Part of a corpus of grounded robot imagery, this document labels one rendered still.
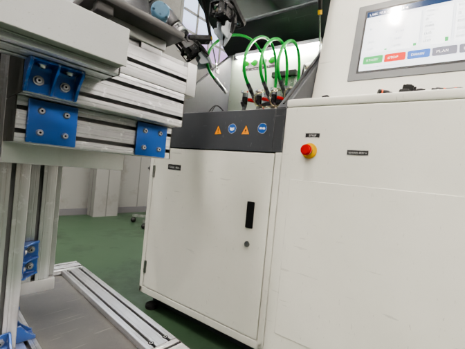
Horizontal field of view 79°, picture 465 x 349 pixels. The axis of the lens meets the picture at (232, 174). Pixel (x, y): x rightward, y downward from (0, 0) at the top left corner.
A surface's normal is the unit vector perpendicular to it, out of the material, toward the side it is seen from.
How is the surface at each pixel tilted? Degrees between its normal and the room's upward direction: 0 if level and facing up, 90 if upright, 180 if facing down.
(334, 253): 90
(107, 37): 90
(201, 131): 90
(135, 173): 90
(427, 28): 76
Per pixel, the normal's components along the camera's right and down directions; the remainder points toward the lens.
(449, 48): -0.52, -0.28
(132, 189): 0.74, 0.08
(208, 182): -0.56, -0.04
